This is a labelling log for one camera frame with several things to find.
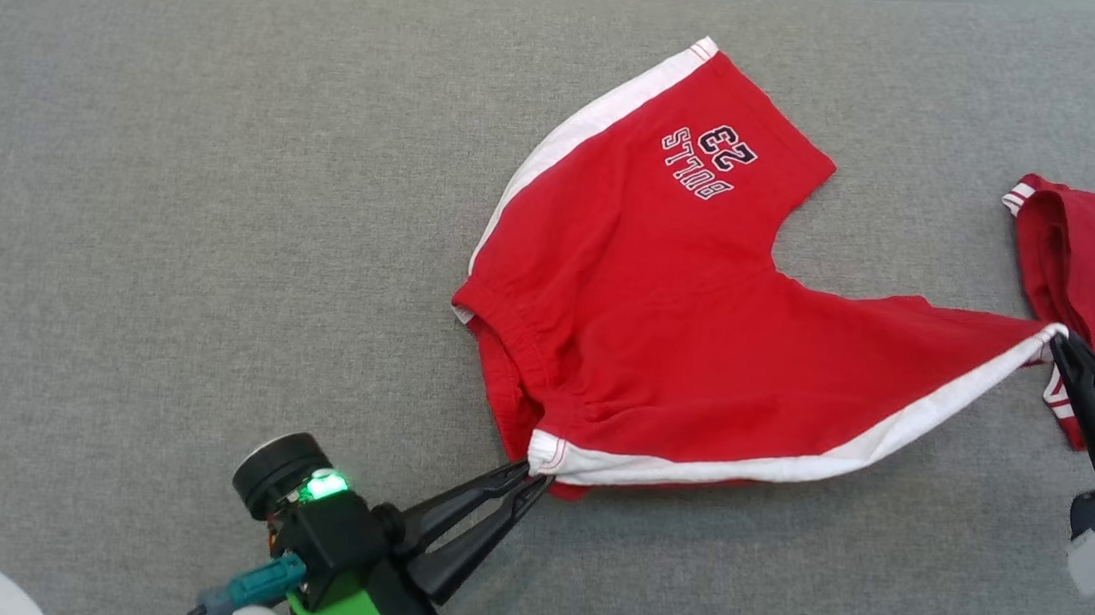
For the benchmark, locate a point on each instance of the red Bulls shorts white stripes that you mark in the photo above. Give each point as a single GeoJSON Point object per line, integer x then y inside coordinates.
{"type": "Point", "coordinates": [665, 339]}

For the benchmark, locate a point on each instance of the grey fabric sofa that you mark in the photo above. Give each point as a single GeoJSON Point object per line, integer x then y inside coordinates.
{"type": "Point", "coordinates": [215, 215]}

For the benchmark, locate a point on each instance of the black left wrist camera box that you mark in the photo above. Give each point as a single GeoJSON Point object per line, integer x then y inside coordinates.
{"type": "Point", "coordinates": [329, 538]}

